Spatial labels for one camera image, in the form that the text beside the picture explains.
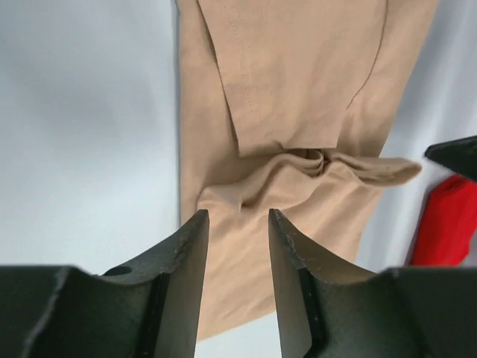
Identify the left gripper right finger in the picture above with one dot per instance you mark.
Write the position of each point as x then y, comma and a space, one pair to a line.
329, 307

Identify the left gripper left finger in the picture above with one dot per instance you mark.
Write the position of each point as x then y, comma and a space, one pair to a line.
146, 307

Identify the beige t shirt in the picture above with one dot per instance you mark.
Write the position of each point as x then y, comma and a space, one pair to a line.
287, 105

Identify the folded red t shirt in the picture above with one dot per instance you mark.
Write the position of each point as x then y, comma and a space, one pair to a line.
447, 225

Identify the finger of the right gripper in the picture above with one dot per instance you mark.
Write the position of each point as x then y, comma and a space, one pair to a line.
459, 156

